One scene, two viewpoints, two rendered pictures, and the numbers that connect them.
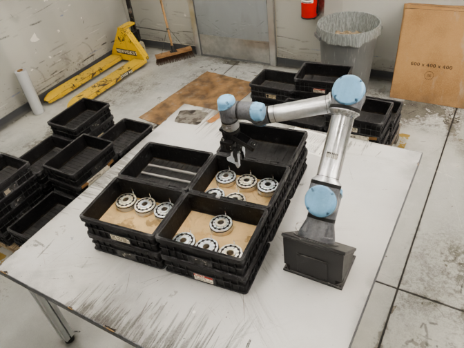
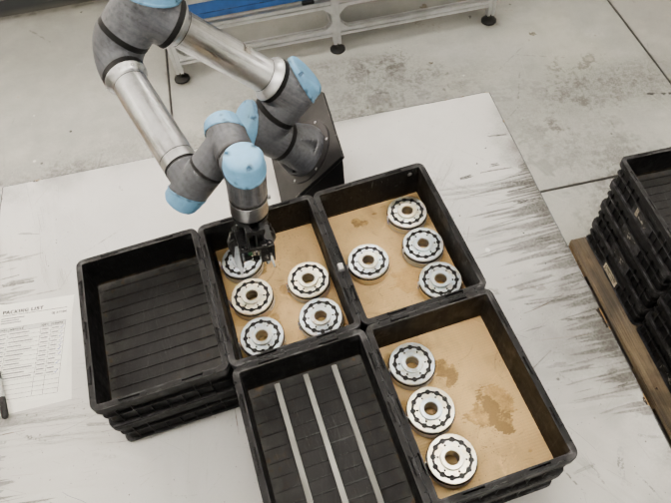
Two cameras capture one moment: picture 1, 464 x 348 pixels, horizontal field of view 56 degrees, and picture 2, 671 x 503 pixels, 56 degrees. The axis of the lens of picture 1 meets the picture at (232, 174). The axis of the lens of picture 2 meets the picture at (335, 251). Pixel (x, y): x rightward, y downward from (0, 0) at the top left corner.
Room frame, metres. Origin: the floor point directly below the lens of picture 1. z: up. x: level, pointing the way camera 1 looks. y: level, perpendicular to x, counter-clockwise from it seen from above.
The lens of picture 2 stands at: (1.97, 0.66, 2.16)
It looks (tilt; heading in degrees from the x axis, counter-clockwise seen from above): 56 degrees down; 229
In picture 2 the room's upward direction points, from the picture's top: 7 degrees counter-clockwise
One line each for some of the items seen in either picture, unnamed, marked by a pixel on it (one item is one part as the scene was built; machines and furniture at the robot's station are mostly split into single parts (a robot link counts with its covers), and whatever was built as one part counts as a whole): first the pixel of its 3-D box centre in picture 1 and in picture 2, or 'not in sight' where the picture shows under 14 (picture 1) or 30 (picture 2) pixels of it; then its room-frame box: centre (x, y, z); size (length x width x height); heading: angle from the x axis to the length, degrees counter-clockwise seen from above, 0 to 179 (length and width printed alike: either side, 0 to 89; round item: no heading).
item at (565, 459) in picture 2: (133, 205); (463, 389); (1.49, 0.46, 0.92); 0.40 x 0.30 x 0.02; 61
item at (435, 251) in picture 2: (206, 247); (422, 245); (1.23, 0.15, 0.86); 0.10 x 0.10 x 0.01
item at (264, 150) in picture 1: (263, 151); (156, 323); (1.82, -0.18, 0.87); 0.40 x 0.30 x 0.11; 61
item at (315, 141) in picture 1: (308, 141); (28, 351); (2.08, -0.47, 0.70); 0.33 x 0.23 x 0.01; 55
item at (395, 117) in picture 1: (371, 119); not in sight; (2.86, -1.15, 0.26); 0.40 x 0.30 x 0.23; 55
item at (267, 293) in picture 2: (246, 181); (252, 296); (1.62, -0.07, 0.86); 0.10 x 0.10 x 0.01
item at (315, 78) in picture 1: (322, 98); not in sight; (3.09, -0.82, 0.37); 0.42 x 0.34 x 0.46; 55
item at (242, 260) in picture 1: (212, 224); (394, 240); (1.30, 0.11, 0.92); 0.40 x 0.30 x 0.02; 61
